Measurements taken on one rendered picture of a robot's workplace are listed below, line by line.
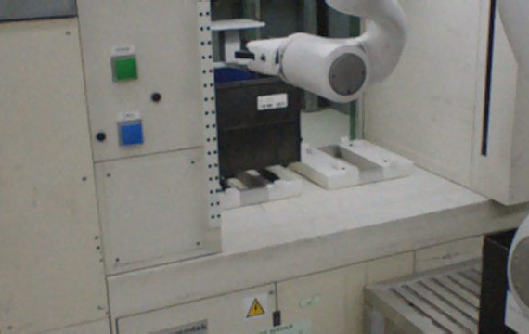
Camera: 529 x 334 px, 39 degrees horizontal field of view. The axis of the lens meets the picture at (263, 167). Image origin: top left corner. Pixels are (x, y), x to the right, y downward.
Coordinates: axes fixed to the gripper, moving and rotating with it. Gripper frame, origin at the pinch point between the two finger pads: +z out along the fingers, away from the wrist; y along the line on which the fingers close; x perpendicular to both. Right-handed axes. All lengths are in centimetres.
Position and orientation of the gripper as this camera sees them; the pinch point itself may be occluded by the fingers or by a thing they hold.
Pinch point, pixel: (259, 47)
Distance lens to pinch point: 134.2
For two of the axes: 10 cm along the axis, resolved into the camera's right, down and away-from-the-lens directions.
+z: -4.0, -2.6, 8.8
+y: 9.1, -1.5, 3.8
